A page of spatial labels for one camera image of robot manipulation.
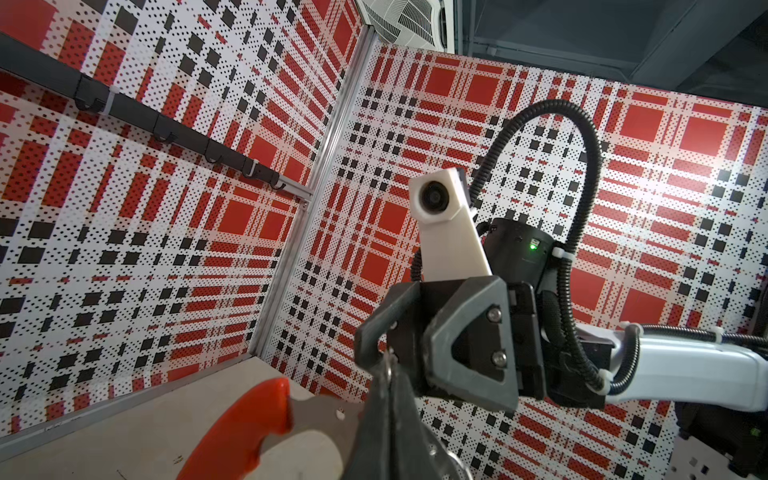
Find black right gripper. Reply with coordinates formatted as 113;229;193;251
354;218;605;411

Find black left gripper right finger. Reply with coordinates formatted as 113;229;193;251
389;362;450;479

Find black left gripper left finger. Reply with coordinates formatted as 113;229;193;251
342;359;393;480

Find red-handled key organizer ring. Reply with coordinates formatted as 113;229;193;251
176;376;475;480

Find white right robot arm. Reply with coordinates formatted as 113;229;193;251
354;211;767;475

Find white ceiling air vent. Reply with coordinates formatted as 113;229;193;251
356;0;456;54

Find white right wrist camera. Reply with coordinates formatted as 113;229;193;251
408;168;491;282

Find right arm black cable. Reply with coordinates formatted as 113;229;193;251
467;98;768;397

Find black hook rail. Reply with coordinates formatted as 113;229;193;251
1;34;287;191

